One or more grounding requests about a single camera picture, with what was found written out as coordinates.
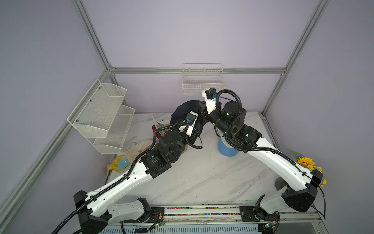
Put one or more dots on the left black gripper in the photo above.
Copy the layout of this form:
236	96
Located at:
192	139

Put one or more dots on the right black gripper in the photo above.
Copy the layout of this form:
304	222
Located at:
204	112

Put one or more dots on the dark navy baseball cap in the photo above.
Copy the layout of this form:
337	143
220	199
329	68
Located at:
181	112

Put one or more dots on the light blue baseball cap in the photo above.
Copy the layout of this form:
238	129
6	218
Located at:
225	149

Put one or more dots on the white baseball cap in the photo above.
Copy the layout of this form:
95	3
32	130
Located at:
160	122

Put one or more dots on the beige baseball cap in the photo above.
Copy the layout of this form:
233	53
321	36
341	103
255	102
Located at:
139	148

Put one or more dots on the dark red baseball cap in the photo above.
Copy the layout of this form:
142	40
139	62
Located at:
159	134

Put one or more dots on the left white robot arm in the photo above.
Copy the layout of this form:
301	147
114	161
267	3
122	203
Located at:
99	208

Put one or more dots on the yellow object behind arm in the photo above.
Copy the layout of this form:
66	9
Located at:
115	165

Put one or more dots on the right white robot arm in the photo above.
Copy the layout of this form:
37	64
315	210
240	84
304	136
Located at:
299	184

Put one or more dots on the light blue brush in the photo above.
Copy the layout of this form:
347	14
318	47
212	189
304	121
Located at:
123	151

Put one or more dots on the white mesh two-tier shelf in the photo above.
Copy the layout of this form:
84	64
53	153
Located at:
102	117

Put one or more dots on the sunflower bouquet in vase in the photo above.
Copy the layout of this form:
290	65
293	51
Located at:
301	160

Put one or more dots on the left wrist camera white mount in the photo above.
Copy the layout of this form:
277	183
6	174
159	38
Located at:
191	119

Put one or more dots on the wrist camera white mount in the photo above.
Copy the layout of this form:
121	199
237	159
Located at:
191	119
209	94

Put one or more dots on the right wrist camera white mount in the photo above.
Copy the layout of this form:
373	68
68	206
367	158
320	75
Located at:
209	94

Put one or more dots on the white wire wall basket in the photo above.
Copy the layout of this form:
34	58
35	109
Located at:
203	79

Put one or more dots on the aluminium frame rails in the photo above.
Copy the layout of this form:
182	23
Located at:
21	193

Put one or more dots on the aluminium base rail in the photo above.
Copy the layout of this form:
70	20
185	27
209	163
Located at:
218	219

